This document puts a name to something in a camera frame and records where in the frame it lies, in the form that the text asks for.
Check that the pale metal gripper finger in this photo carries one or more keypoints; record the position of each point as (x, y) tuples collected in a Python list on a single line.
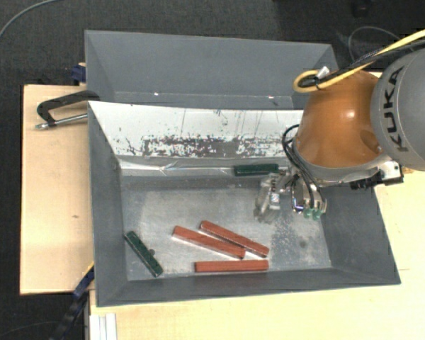
[(263, 201), (273, 211)]

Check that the grey metal bin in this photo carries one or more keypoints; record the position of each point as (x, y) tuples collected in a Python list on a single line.
[(205, 66)]

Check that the pale wood flat board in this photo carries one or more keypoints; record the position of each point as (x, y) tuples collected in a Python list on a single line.
[(55, 197)]

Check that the dark green flat block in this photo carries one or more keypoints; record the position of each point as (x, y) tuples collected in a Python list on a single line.
[(143, 253), (256, 169)]

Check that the red-brown flat block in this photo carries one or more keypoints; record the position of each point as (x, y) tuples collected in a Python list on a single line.
[(235, 237), (207, 241), (232, 266)]

